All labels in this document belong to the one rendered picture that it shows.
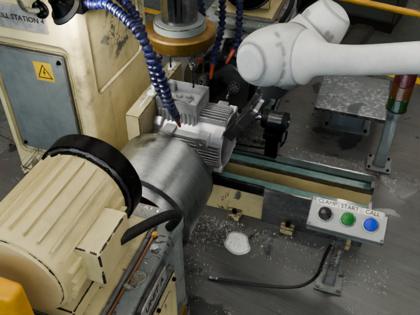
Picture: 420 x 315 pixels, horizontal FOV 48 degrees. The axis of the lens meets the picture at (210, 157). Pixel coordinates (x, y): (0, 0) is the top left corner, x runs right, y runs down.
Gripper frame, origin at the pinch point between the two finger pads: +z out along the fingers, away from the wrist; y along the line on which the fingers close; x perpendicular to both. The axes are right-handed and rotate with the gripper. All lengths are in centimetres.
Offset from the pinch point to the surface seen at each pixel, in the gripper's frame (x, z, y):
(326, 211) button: 25.2, -11.1, 18.7
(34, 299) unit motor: -16, -5, 67
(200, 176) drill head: -1.9, 1.1, 20.3
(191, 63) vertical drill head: -18.8, -8.4, -1.0
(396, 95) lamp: 35, -19, -33
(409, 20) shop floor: 110, 64, -350
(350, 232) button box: 31.6, -12.1, 20.9
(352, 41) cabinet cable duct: 70, 83, -284
